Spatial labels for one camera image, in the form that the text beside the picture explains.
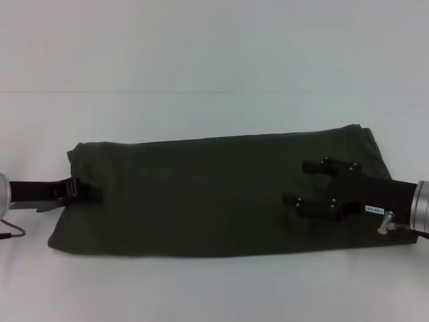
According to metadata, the dark maroon cable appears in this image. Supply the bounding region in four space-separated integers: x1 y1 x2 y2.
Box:
0 218 27 240

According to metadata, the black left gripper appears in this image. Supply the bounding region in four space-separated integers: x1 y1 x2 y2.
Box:
9 177 102 214

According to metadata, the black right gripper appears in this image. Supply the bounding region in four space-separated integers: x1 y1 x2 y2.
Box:
282 155 420 226

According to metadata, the dark green t-shirt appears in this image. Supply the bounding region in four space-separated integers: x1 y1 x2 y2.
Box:
46 123 419 258

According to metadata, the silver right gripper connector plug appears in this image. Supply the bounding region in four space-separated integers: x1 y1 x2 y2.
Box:
376 213 410 234

